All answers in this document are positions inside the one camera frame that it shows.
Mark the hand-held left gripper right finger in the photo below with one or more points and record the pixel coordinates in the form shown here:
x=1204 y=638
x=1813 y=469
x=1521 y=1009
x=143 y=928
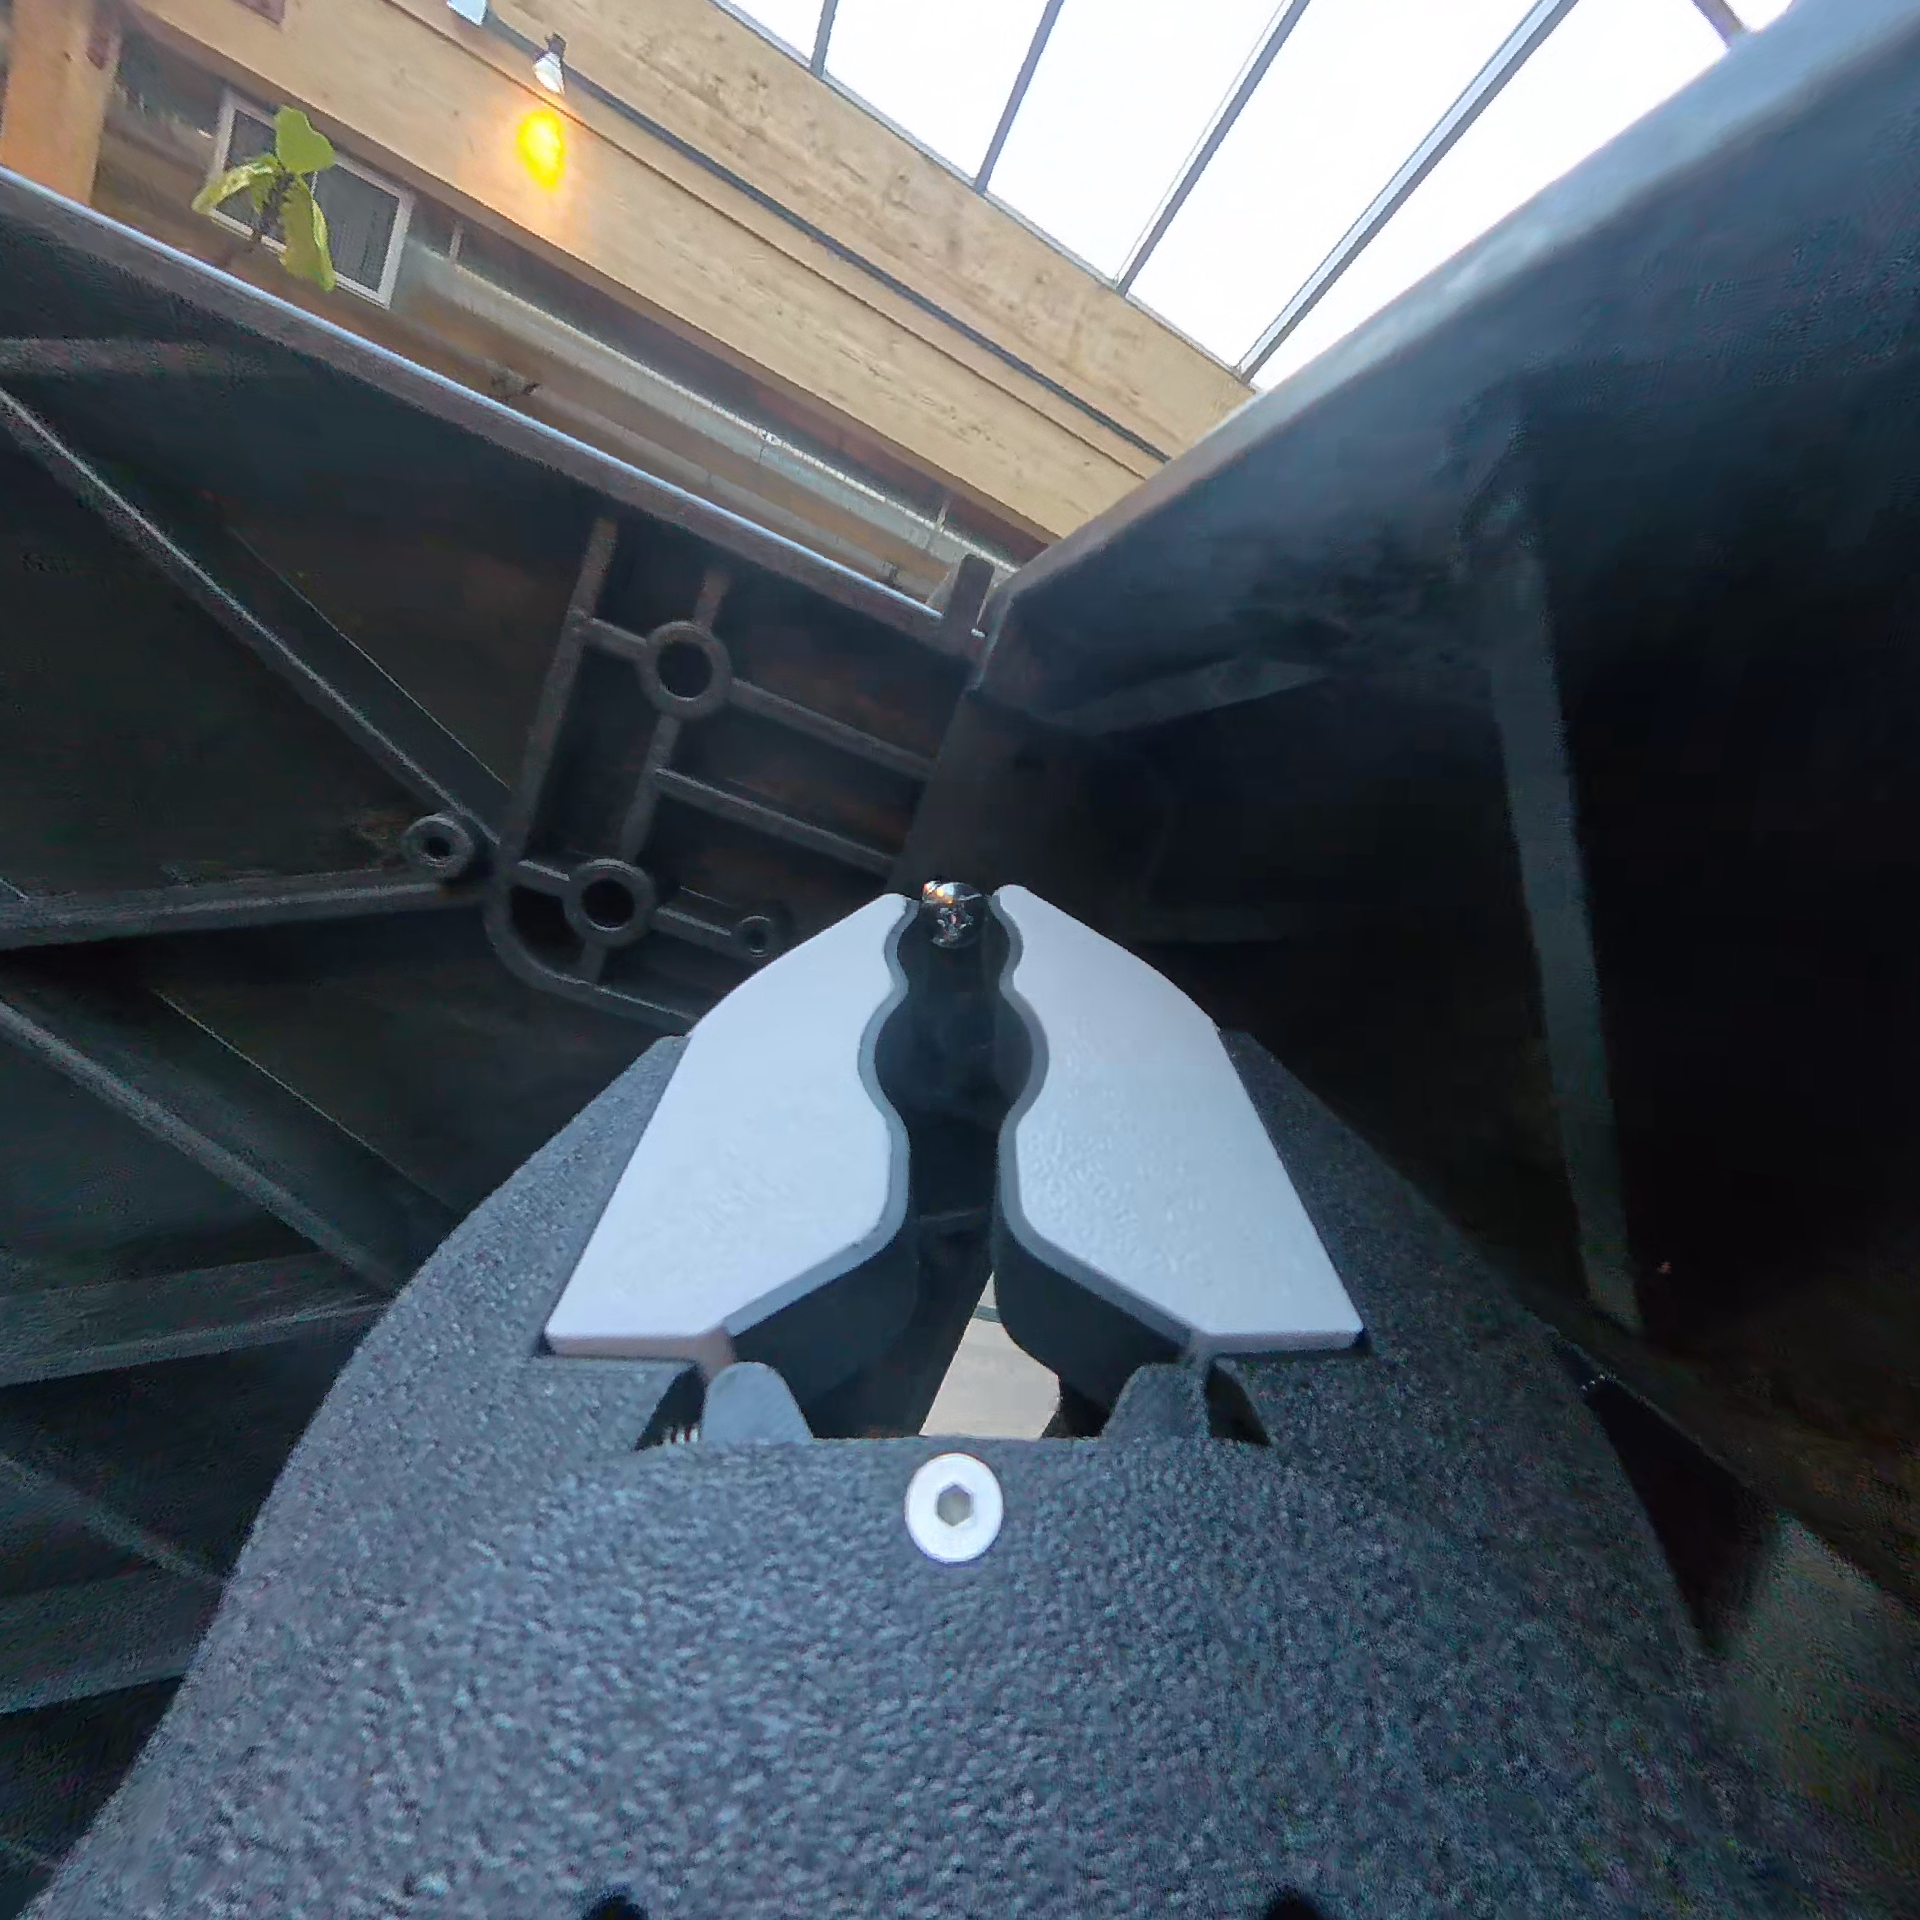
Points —
x=1170 y=1170

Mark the green leafy plant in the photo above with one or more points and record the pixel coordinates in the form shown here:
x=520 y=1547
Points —
x=300 y=148

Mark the wall window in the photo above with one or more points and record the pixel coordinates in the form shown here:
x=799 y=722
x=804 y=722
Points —
x=359 y=224

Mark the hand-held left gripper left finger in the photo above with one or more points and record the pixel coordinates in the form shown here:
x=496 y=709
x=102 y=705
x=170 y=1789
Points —
x=735 y=1170

